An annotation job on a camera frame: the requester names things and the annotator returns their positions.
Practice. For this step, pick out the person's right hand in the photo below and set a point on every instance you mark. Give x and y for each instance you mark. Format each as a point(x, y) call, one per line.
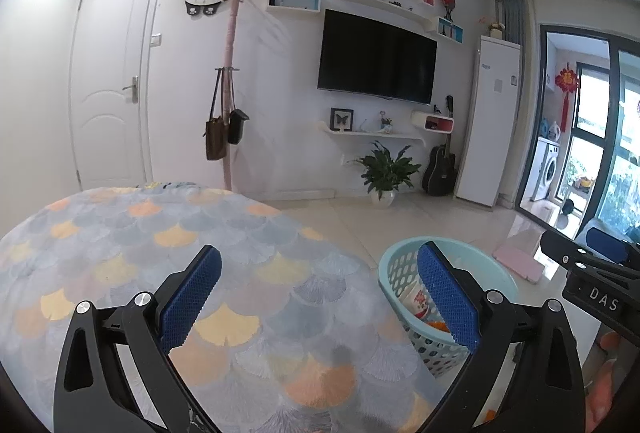
point(602, 393)

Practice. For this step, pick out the green potted plant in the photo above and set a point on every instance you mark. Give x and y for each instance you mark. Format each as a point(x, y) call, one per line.
point(387, 170)

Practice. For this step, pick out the low white wall shelf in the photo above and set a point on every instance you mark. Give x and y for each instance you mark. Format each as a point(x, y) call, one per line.
point(370, 134)

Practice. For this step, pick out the pink floor mat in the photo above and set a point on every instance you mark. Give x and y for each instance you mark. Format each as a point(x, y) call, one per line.
point(520, 258)

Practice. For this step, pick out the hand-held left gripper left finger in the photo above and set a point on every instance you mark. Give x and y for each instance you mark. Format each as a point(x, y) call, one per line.
point(187, 298)

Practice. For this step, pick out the long curved white wall shelf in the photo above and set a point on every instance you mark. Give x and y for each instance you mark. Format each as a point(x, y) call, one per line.
point(380, 3)

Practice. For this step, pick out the dark sliding door frame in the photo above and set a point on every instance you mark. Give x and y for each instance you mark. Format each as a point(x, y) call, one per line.
point(612, 113)

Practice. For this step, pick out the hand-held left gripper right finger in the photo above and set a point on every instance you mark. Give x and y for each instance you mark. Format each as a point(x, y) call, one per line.
point(450, 298)

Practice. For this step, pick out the pink coat rack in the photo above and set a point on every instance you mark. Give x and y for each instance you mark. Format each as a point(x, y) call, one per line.
point(229, 43)

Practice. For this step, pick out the rounded white box pink inside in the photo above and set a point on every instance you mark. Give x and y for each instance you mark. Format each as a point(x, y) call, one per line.
point(432, 123)

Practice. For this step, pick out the white washing machine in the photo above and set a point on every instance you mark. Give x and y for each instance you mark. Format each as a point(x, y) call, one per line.
point(547, 168)

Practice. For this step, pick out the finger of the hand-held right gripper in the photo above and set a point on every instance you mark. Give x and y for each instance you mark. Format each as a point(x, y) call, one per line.
point(610, 245)
point(570, 255)

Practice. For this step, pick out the framed butterfly picture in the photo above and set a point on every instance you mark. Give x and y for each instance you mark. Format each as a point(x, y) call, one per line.
point(342, 120)

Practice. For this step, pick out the blue-edged wall shelf box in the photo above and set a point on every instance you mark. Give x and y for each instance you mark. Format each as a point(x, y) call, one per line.
point(295, 8)

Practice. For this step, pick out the teal plastic basket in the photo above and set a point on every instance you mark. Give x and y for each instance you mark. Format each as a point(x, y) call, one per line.
point(400, 263)

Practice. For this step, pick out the white door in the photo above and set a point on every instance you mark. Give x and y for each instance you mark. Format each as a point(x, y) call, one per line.
point(110, 78)

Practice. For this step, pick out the small blue wall cube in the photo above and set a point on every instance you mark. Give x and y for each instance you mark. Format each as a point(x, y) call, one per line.
point(450, 29)

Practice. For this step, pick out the black guitar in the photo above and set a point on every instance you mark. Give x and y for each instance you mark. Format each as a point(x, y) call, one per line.
point(439, 173)

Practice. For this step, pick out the round red fan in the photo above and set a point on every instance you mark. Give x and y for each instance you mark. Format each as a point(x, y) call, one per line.
point(448, 2)

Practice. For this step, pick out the red knot wall ornament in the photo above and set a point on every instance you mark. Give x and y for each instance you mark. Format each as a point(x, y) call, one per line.
point(566, 80)

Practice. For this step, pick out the grey curtain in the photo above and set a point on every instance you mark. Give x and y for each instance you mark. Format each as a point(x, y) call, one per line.
point(512, 15)

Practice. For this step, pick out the scale-patterned tablecloth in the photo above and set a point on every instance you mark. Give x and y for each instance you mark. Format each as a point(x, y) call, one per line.
point(150, 233)

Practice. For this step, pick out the black handbag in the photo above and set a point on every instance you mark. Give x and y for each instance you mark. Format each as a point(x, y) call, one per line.
point(237, 125)

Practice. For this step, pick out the small blue figurine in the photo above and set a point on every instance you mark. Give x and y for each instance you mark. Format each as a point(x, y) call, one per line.
point(386, 124)

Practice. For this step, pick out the white refrigerator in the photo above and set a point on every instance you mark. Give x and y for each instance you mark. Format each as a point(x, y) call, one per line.
point(487, 123)

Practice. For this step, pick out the brown handbag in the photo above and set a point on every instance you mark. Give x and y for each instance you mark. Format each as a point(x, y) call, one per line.
point(216, 138)

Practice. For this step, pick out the black wall television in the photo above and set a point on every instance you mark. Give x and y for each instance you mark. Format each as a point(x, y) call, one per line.
point(375, 53)

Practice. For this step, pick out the wall light switch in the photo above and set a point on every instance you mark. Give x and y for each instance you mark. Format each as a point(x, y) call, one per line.
point(156, 40)

